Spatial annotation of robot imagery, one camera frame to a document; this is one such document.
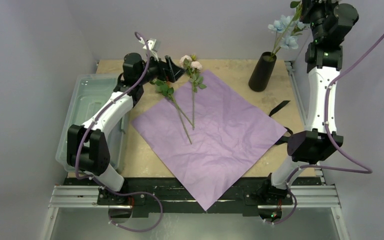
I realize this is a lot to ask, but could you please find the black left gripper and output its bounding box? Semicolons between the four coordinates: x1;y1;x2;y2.
137;51;186;86

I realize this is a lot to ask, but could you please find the peach pink rose stem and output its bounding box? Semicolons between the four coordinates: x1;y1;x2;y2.
150;79;194;145

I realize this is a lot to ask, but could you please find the blue flower stem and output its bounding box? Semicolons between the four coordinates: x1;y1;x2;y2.
267;0;310;62

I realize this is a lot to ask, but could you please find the purple tissue paper sheet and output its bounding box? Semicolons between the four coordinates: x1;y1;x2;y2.
132;70;286;210

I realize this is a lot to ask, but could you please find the black ribbon gold lettering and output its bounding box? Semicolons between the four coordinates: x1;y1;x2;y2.
268;100;294;146

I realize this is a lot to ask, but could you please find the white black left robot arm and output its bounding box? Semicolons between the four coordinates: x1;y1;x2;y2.
66;52;185;205

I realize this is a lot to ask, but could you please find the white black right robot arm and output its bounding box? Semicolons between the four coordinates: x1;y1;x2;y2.
260;0;359;204

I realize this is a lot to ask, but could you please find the black cylindrical vase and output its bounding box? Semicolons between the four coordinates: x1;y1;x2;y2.
248;51;277;92

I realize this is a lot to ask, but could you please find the white pink rose stem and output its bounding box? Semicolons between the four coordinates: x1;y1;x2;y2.
179;54;207;130

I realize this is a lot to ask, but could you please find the clear plastic storage box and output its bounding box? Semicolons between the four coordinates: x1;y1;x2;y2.
55;73;130;172

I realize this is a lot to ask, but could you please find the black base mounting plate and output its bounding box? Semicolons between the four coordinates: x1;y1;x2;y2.
62;177;322;220

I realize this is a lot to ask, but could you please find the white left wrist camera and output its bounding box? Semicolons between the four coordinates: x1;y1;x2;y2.
142;38;161;62

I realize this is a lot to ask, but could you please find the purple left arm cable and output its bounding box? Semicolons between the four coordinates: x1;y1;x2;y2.
74;31;164;233

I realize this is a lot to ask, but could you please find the aluminium frame rail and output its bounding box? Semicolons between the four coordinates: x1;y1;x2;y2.
49;177;350;240

